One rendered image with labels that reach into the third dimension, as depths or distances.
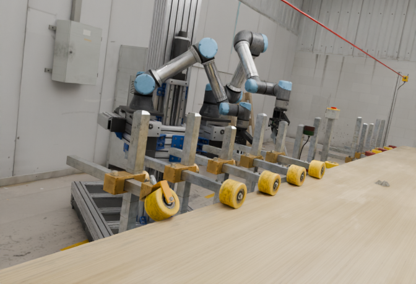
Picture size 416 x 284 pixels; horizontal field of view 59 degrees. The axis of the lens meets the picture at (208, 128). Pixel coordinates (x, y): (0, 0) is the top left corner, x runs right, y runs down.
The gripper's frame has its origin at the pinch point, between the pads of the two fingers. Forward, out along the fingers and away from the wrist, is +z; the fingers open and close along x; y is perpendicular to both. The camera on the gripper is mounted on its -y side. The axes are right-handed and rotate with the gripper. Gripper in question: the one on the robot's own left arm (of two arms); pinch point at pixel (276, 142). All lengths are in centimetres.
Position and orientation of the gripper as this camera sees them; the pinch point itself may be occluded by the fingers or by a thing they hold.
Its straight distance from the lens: 216.0
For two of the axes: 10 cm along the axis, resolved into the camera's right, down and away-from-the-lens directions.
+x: 7.9, 2.0, -5.8
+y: -5.9, 0.1, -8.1
